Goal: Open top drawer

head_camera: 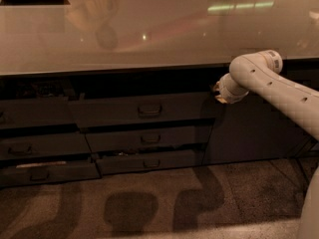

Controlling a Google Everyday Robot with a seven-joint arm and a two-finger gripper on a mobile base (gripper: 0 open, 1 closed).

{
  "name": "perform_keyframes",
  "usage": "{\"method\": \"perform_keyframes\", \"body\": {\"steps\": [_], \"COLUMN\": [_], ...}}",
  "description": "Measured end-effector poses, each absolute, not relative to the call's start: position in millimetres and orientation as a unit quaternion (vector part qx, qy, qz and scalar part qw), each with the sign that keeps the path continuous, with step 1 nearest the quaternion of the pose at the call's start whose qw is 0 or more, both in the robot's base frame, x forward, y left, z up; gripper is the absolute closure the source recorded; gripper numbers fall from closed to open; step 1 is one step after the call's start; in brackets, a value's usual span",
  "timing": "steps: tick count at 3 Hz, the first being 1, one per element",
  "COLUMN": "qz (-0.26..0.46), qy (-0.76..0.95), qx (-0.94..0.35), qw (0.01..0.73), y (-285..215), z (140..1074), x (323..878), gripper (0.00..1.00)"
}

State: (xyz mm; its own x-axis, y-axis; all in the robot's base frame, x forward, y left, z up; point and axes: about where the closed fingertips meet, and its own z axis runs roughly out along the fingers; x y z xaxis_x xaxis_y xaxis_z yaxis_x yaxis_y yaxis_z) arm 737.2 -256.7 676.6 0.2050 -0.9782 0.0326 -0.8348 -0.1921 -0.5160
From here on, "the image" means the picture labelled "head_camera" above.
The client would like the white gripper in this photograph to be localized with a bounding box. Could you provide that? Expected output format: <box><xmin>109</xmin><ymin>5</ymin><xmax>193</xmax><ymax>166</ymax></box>
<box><xmin>212</xmin><ymin>74</ymin><xmax>248</xmax><ymax>104</ymax></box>

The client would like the grey drawer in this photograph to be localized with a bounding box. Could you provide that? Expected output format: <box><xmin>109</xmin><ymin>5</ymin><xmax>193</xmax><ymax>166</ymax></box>
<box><xmin>96</xmin><ymin>149</ymin><xmax>204</xmax><ymax>175</ymax></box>
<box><xmin>86</xmin><ymin>125</ymin><xmax>211</xmax><ymax>152</ymax></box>
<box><xmin>0</xmin><ymin>97</ymin><xmax>74</xmax><ymax>129</ymax></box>
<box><xmin>0</xmin><ymin>160</ymin><xmax>100</xmax><ymax>187</ymax></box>
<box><xmin>69</xmin><ymin>93</ymin><xmax>222</xmax><ymax>127</ymax></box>
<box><xmin>0</xmin><ymin>133</ymin><xmax>90</xmax><ymax>160</ymax></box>

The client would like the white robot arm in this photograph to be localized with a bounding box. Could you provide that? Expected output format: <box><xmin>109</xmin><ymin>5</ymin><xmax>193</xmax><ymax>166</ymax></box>
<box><xmin>212</xmin><ymin>50</ymin><xmax>319</xmax><ymax>239</ymax></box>

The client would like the grey cabinet door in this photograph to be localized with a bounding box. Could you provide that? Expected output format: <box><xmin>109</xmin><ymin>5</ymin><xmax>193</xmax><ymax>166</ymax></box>
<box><xmin>202</xmin><ymin>60</ymin><xmax>319</xmax><ymax>166</ymax></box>

